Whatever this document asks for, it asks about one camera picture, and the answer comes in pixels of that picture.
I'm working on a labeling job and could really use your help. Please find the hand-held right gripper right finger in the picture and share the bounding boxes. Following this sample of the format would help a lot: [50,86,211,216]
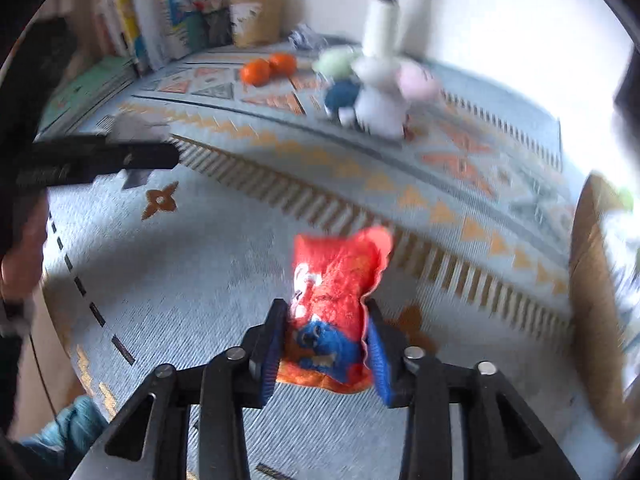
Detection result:
[362,297,583,480]

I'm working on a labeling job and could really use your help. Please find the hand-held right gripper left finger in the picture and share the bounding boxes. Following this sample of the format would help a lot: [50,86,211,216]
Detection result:
[70,299,291,480]

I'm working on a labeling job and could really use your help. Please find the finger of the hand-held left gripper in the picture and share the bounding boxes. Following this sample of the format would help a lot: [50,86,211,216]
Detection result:
[15,135,180,188]

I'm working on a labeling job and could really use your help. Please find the brown waste bin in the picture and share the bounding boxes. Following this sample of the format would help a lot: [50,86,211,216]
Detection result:
[569,172,640,453]

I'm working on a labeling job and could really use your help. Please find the person's left hand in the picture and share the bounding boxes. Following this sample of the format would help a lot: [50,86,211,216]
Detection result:
[1,199,51,307]

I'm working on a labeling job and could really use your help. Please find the green cover book stack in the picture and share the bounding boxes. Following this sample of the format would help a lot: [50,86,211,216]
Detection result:
[37,55,136,131]

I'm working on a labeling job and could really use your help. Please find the patterned woven mat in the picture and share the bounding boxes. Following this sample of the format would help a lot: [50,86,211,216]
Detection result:
[42,35,631,480]

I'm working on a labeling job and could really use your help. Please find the row of upright books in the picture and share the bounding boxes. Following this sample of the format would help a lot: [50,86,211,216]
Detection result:
[97,0,223,73]

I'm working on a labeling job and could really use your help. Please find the orange fruit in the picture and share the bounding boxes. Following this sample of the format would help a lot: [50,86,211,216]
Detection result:
[268,52,299,78]
[239,58,273,86]

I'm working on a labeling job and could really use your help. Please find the black mesh pen holder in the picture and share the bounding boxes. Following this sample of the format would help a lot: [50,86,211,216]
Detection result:
[202,7,234,46]

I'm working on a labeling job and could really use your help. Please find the beige pen holder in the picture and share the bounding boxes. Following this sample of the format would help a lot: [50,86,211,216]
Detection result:
[229,0,284,49]

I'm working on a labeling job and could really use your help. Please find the crumpled white paper ball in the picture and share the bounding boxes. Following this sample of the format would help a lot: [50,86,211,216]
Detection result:
[289,24,326,51]

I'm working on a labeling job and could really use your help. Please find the blue plush ball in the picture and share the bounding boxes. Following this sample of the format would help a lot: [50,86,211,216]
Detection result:
[323,79,362,117]

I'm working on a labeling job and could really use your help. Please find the person's leg blue jeans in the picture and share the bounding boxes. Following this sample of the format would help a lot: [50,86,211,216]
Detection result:
[20,395,111,476]

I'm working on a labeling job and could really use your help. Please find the green white pink dango plush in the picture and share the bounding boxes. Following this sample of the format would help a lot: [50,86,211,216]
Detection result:
[312,45,443,143]

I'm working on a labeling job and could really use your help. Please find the pile of discarded paper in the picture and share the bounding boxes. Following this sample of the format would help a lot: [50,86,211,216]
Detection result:
[597,175,640,321]

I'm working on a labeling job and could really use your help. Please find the white desk lamp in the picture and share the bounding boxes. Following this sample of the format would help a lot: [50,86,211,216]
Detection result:
[359,0,407,63]

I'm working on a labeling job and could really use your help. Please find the thin black cable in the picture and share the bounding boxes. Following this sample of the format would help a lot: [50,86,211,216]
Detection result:
[29,332,58,418]

